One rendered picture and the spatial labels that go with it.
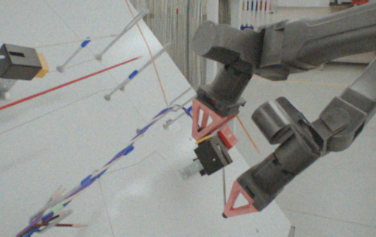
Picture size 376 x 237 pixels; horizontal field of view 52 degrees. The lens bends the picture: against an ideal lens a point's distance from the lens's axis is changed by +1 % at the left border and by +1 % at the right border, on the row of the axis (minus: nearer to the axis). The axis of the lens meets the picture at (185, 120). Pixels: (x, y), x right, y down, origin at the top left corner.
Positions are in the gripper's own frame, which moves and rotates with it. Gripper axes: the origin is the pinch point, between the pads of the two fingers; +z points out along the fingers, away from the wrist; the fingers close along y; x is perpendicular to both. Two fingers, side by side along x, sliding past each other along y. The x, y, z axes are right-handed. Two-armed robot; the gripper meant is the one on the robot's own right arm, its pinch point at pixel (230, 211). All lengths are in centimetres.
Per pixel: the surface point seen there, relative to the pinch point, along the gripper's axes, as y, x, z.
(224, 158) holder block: 0.1, -7.7, -6.3
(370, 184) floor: -261, 50, 38
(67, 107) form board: 20.5, -27.9, -1.0
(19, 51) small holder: 30.7, -31.5, -8.9
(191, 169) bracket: -0.8, -10.8, 1.4
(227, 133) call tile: -18.1, -13.9, -2.4
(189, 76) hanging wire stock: -54, -44, 9
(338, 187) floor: -244, 35, 53
